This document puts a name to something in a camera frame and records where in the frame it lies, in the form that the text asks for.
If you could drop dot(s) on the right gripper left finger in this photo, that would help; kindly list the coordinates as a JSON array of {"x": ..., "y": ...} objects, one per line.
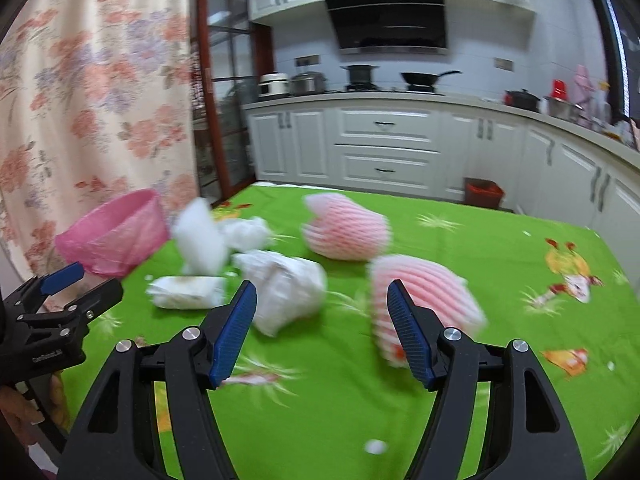
[{"x": 115, "y": 434}]

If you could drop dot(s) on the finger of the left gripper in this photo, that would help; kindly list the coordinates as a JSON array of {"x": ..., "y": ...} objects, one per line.
[
  {"x": 62, "y": 272},
  {"x": 84, "y": 309}
]

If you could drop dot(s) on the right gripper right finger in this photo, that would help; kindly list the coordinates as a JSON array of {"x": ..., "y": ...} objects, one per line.
[{"x": 527, "y": 434}]

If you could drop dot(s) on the white plastic packet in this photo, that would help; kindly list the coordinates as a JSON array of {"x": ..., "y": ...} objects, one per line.
[{"x": 187, "y": 292}]

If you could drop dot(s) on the white foam piece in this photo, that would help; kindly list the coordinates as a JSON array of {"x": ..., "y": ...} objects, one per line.
[{"x": 199, "y": 240}]

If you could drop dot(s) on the large white bag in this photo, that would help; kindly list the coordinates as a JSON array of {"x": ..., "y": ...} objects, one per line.
[{"x": 288, "y": 288}]

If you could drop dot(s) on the pink foam fruit net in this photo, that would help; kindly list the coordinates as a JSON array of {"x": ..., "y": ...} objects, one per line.
[{"x": 341, "y": 229}]

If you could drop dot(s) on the pink lined trash bin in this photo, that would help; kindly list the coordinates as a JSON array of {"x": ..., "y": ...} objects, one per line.
[{"x": 116, "y": 237}]

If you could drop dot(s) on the white lower kitchen cabinets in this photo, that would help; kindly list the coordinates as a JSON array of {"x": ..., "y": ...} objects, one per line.
[{"x": 427, "y": 146}]

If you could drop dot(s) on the operator hand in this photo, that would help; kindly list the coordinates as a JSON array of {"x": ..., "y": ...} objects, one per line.
[{"x": 21, "y": 414}]

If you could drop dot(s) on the green cartoon tablecloth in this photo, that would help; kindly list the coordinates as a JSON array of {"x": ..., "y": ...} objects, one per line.
[{"x": 308, "y": 335}]

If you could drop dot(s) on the small crumpled white bag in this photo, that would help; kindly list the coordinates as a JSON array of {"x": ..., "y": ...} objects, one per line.
[{"x": 243, "y": 235}]

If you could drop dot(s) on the red floor bin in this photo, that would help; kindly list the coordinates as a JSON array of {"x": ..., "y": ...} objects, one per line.
[{"x": 482, "y": 193}]

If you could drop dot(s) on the floral peach curtain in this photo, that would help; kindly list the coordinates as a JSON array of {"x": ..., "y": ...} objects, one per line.
[{"x": 95, "y": 103}]

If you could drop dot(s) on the red black casserole pot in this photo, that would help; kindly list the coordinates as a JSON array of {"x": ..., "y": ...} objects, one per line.
[{"x": 522, "y": 99}]

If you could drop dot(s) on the steel mixing bowl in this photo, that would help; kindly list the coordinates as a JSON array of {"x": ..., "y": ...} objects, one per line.
[{"x": 564, "y": 110}]

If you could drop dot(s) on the white rice cooker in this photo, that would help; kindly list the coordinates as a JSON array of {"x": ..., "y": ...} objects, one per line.
[{"x": 273, "y": 85}]

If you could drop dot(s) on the black frying pan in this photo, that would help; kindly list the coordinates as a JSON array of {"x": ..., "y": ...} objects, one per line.
[{"x": 425, "y": 82}]

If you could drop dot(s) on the brown glass door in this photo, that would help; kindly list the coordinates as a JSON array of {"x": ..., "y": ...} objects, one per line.
[{"x": 229, "y": 53}]

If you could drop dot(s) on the steel pressure cooker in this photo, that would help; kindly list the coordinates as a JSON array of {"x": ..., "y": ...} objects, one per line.
[{"x": 307, "y": 84}]

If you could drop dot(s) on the pink bottle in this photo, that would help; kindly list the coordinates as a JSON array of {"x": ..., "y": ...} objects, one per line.
[{"x": 583, "y": 87}]

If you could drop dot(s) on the black stock pot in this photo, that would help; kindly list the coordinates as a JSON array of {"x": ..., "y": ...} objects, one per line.
[{"x": 360, "y": 78}]

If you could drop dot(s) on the black range hood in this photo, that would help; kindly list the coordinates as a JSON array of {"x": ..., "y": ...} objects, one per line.
[{"x": 362, "y": 26}]

